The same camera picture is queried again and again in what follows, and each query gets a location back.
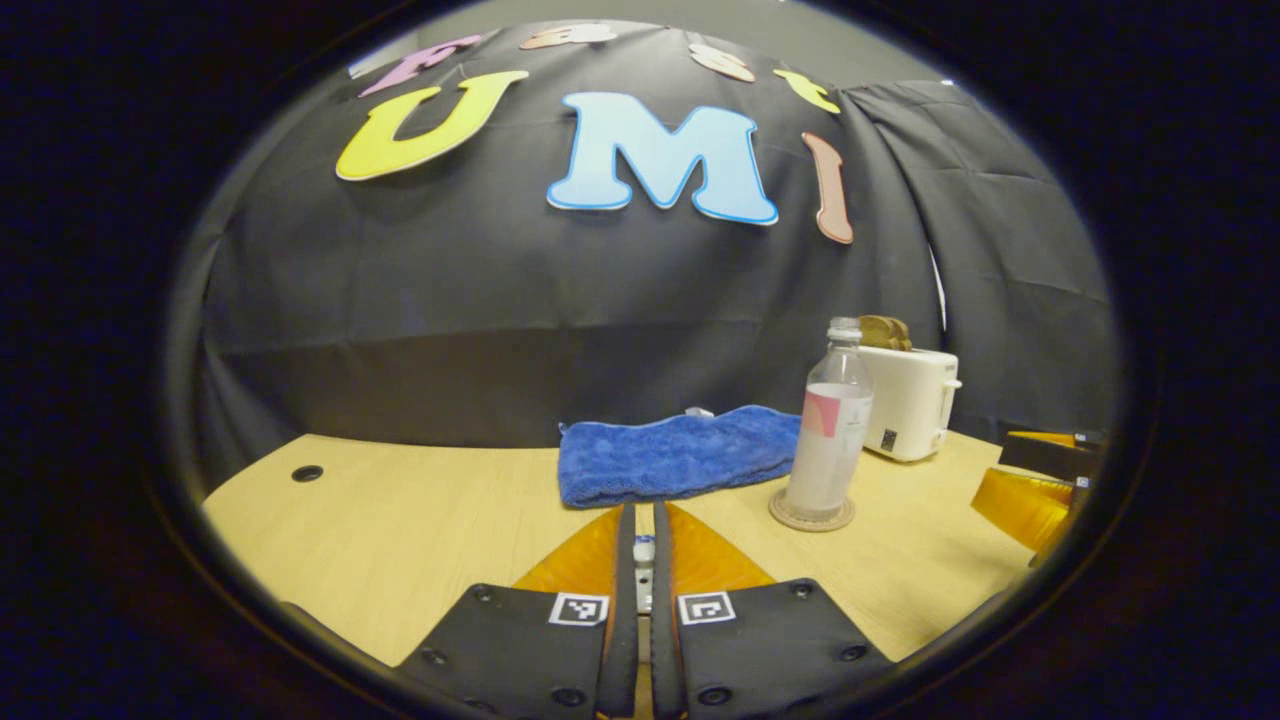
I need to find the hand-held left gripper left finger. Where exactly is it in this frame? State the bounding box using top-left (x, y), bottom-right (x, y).
top-left (395, 503), bottom-right (639, 720)

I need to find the clear plastic water bottle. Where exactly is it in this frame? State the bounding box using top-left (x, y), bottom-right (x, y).
top-left (784, 317), bottom-right (874, 523)

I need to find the white toaster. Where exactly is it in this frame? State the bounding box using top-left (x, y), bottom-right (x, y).
top-left (858, 345), bottom-right (963, 463)

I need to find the black backdrop cloth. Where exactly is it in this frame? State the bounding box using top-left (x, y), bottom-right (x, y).
top-left (165, 20), bottom-right (1121, 481)

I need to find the blue folded towel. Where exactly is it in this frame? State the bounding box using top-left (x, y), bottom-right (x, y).
top-left (557, 404), bottom-right (803, 509)

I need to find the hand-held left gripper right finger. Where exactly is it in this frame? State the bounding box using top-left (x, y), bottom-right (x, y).
top-left (652, 502), bottom-right (896, 720)

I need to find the round cork coaster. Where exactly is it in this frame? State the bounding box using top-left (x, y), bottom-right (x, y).
top-left (768, 487), bottom-right (857, 533)

